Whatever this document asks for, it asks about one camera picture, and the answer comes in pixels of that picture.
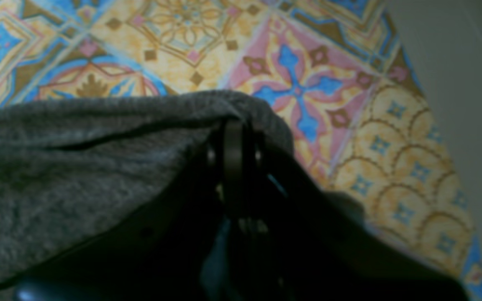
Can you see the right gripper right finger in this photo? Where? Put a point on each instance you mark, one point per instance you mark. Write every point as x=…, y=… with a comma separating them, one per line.
x=320, y=249

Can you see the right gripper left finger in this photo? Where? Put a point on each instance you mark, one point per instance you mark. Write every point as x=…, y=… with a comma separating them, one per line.
x=182, y=246

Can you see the grey t-shirt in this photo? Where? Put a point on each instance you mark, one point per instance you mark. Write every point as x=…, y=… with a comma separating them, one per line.
x=72, y=169

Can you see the patterned tile tablecloth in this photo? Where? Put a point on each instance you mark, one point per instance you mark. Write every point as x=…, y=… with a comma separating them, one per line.
x=334, y=70

